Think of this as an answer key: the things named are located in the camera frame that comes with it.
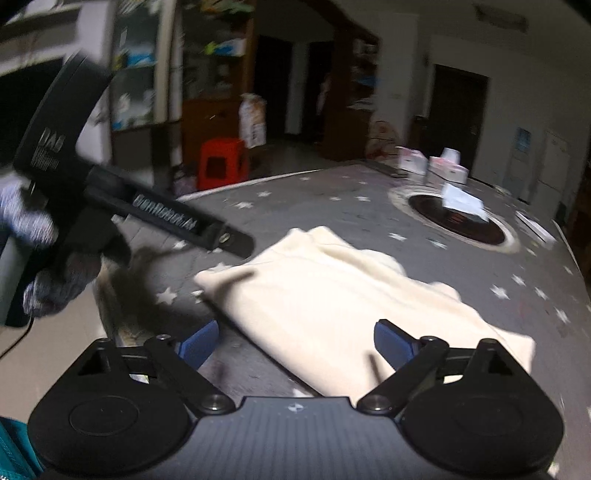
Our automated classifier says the white tissue box pink print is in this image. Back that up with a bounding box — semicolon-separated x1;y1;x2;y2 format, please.
427;148;468;185

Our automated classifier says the cardboard box on cabinet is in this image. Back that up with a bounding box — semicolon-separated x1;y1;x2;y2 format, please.
239;93;269;149

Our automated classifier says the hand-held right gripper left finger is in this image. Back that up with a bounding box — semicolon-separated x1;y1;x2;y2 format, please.
65;320;235;415

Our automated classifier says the white water dispenser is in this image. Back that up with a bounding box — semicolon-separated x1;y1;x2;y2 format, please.
505;154;532;199

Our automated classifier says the round black induction cooker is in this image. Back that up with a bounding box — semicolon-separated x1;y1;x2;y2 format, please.
389;185;522;254

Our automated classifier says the dark wooden door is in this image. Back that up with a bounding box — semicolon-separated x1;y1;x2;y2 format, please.
427;65;489;162

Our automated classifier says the person's left hand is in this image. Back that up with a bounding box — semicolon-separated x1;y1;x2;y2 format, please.
0;178;132;319

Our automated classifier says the teal fabric bag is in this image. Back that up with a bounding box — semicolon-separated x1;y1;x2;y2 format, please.
0;415;42;480

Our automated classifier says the dark wooden bookshelf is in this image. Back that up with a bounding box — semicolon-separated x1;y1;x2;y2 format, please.
330;28;382;162

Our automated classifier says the white remote control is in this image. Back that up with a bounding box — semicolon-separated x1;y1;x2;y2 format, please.
515;210;557;245

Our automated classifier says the white crumpled tissue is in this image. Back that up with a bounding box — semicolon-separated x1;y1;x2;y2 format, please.
441;182;490;222

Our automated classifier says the white refrigerator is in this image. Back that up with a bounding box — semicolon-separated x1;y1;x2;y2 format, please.
536;129;571;204

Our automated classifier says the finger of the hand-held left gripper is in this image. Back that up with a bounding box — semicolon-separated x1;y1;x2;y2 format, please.
208;225;256;260

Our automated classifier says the grey star-print table cover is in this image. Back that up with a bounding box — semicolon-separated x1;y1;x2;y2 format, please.
95;159;585;402

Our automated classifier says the pink polka-dot play tent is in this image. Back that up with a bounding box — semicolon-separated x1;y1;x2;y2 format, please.
367;121;402;160

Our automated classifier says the cream sweatshirt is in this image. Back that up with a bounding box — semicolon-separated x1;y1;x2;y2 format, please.
193;225;536;398

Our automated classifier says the red plastic stool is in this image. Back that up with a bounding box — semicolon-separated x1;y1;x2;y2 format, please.
198;137;251;191

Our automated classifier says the dark floral bag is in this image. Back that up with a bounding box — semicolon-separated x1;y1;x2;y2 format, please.
173;164;199;195

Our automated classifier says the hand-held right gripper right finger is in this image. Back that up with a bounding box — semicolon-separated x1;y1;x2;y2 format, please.
357;318;523;415

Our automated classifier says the wooden glass-front cabinet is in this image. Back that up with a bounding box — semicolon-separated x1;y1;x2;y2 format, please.
108;0;257;195

